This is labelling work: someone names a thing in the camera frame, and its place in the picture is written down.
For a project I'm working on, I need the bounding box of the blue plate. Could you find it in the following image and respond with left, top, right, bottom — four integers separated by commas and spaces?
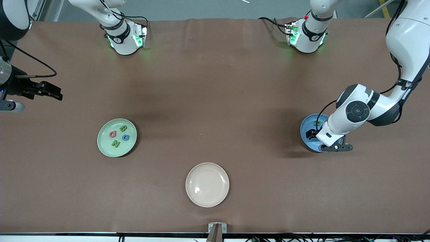
300, 114, 331, 153

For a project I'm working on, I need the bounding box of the green plate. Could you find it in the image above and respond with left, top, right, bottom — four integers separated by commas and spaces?
97, 118, 138, 158

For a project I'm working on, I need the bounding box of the brown table mat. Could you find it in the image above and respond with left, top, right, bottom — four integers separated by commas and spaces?
0, 17, 430, 234

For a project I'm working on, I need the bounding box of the beige plate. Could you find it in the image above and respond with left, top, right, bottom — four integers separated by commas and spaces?
185, 162, 230, 208

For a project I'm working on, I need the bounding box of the aluminium frame profile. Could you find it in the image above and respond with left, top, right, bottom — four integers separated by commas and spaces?
29, 0, 46, 23

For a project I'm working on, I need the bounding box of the black right base cable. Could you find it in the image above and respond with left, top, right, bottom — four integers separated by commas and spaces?
101, 0, 149, 25

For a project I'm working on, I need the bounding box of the black base cable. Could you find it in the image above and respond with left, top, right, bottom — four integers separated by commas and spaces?
258, 17, 290, 36
101, 0, 149, 25

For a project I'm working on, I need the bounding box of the black left base cable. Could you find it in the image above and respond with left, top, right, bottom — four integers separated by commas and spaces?
258, 17, 290, 36

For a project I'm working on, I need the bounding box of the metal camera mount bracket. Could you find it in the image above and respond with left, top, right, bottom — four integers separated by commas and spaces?
208, 223, 227, 242

